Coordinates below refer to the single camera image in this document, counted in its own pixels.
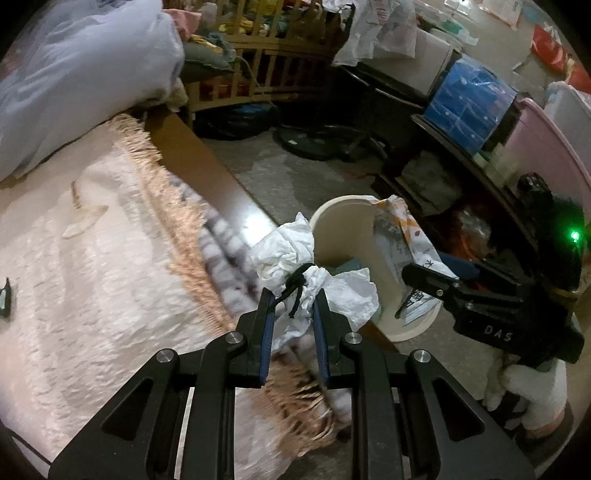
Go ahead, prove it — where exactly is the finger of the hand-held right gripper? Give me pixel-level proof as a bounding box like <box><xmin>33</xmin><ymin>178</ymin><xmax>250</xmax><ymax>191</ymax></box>
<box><xmin>402</xmin><ymin>263</ymin><xmax>463</xmax><ymax>305</ymax></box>
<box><xmin>438</xmin><ymin>252</ymin><xmax>491</xmax><ymax>281</ymax></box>

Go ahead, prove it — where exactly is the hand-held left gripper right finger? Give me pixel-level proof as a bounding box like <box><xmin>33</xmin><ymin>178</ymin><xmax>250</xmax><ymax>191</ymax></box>
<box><xmin>313</xmin><ymin>288</ymin><xmax>536</xmax><ymax>480</ymax></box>

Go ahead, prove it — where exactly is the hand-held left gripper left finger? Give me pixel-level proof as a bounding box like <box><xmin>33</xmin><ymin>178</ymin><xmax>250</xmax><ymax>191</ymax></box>
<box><xmin>48</xmin><ymin>287</ymin><xmax>278</xmax><ymax>480</ymax></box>

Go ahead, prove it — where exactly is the white and orange snack packet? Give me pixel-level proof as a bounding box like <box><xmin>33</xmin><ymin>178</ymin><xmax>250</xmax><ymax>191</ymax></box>
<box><xmin>372</xmin><ymin>195</ymin><xmax>459</xmax><ymax>325</ymax></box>

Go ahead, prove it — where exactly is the white tissue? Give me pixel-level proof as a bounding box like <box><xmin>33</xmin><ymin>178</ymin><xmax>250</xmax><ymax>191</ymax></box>
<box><xmin>250</xmin><ymin>211</ymin><xmax>380</xmax><ymax>352</ymax></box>

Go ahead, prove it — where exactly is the beige trash bin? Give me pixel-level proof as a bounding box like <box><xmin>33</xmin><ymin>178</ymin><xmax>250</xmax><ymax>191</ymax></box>
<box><xmin>308</xmin><ymin>195</ymin><xmax>444</xmax><ymax>343</ymax></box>

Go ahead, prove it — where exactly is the green cloth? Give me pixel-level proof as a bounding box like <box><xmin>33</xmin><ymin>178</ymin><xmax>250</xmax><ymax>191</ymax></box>
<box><xmin>330</xmin><ymin>257</ymin><xmax>372</xmax><ymax>280</ymax></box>

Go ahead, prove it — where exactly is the dark wooden shelf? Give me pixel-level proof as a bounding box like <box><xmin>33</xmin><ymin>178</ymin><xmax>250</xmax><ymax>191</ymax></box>
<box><xmin>372</xmin><ymin>113</ymin><xmax>561</xmax><ymax>268</ymax></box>

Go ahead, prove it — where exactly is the checkered blanket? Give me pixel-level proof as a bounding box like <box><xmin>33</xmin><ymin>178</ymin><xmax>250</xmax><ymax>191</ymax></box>
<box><xmin>182</xmin><ymin>182</ymin><xmax>354</xmax><ymax>432</ymax></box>

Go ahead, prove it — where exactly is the pink plastic tub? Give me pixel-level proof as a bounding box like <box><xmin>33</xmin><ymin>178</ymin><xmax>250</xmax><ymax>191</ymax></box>
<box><xmin>507</xmin><ymin>97</ymin><xmax>591</xmax><ymax>188</ymax></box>

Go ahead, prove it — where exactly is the blue plastic drawer box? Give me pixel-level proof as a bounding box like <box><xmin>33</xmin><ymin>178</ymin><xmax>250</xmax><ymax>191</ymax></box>
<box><xmin>422</xmin><ymin>59</ymin><xmax>519</xmax><ymax>155</ymax></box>

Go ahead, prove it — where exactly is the pink blanket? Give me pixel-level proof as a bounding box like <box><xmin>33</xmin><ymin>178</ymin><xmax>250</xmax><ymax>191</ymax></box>
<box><xmin>0</xmin><ymin>114</ymin><xmax>335</xmax><ymax>480</ymax></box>

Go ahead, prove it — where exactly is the black round fan base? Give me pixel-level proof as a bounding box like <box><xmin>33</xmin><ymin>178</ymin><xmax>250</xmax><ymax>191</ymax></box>
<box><xmin>274</xmin><ymin>124</ymin><xmax>389</xmax><ymax>161</ymax></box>

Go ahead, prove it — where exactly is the white plastic container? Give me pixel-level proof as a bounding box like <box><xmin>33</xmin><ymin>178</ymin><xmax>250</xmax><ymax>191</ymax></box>
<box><xmin>544</xmin><ymin>80</ymin><xmax>591</xmax><ymax>141</ymax></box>

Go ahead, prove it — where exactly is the dark bag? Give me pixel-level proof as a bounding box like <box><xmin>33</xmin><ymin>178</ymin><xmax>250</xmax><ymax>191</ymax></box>
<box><xmin>198</xmin><ymin>104</ymin><xmax>283</xmax><ymax>140</ymax></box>

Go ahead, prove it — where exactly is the red bag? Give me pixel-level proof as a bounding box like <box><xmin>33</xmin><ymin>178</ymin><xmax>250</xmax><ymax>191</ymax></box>
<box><xmin>530</xmin><ymin>23</ymin><xmax>591</xmax><ymax>90</ymax></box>

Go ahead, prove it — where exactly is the wooden crib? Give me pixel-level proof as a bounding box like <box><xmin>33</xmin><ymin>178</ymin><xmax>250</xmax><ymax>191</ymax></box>
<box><xmin>182</xmin><ymin>0</ymin><xmax>345</xmax><ymax>114</ymax></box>

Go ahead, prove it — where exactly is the white plastic bag bundle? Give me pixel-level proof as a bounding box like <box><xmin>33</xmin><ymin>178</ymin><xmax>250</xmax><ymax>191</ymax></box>
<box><xmin>0</xmin><ymin>0</ymin><xmax>186</xmax><ymax>182</ymax></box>

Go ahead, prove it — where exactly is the wooden bed frame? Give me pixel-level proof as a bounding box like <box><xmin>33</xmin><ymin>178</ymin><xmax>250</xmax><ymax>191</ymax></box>
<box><xmin>145</xmin><ymin>110</ymin><xmax>399</xmax><ymax>354</ymax></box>

